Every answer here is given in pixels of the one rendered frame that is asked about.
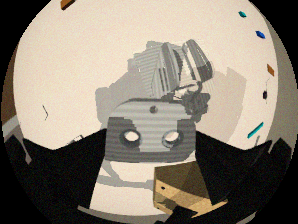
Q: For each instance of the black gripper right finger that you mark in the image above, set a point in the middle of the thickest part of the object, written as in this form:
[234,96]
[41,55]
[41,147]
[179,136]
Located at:
[223,166]

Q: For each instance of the brown flat bar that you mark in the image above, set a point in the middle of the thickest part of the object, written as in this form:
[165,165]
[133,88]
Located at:
[270,70]

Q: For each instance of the blue rectangular bar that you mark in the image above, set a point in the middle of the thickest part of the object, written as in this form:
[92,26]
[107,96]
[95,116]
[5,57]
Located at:
[259,34]

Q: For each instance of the teal flat bar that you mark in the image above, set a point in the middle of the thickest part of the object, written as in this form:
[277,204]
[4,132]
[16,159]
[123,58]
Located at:
[255,131]

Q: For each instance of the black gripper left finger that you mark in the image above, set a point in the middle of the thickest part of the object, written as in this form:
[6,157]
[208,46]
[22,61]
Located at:
[74,166]

